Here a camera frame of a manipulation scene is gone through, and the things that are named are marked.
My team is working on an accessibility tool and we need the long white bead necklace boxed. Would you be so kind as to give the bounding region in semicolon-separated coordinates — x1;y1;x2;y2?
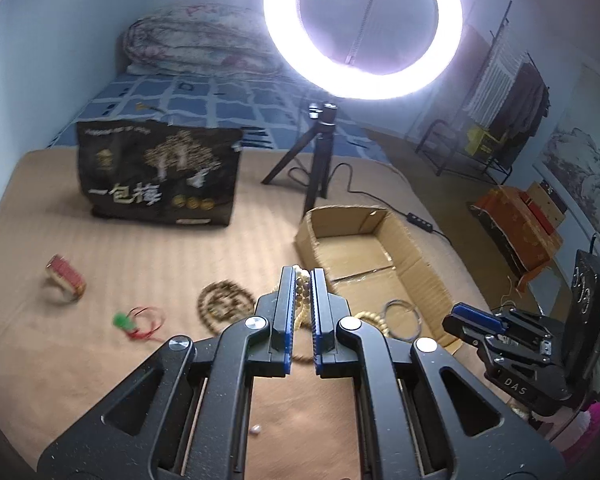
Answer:
291;268;315;366

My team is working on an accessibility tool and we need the thin black bangle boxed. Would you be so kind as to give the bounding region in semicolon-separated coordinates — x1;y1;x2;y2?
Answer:
382;299;422;342

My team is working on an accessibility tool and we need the dark brown bead necklace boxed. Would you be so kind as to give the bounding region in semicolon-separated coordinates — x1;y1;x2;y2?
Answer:
196;278;258;337

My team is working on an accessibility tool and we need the green jade pendant red cord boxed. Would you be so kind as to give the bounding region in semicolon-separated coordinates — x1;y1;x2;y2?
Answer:
111;305;168;345

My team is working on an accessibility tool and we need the red wooden bangle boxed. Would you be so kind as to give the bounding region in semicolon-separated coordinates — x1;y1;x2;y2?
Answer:
45;255;86;300

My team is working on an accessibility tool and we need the right gloved hand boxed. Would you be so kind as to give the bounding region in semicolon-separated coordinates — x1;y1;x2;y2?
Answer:
509;398;600;461

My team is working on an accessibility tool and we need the cardboard box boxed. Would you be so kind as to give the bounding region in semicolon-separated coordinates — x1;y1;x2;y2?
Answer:
294;205;462;352

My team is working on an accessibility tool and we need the orange patterned box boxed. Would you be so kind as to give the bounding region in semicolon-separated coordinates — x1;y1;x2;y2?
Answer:
468;182;567;292

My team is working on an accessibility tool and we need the yellow box under rack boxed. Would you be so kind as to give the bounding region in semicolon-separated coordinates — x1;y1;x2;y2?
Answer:
464;125;502;160

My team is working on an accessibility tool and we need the landscape painting scroll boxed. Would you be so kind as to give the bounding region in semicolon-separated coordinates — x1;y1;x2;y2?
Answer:
539;66;600;233

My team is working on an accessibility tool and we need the black tripod stand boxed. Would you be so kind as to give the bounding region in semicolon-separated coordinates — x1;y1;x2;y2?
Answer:
260;101;340;222

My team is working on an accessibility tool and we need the black snack bag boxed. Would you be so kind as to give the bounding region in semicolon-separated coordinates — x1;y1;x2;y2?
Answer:
76;119;242;226

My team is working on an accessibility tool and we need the blue checkered bedsheet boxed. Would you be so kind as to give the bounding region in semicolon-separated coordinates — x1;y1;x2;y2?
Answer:
44;70;397;165

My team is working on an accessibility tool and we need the black clothes rack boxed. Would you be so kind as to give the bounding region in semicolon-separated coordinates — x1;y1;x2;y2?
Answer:
415;3;550;185

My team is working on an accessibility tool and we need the folded floral quilt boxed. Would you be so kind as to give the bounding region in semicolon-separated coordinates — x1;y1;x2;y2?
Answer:
122;3;284;77

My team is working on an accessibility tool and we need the black power cable with switch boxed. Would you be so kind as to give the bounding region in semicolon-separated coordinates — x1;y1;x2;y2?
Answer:
285;94;454;247

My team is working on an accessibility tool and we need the white ring light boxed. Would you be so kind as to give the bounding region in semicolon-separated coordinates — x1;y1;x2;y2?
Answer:
263;0;463;101

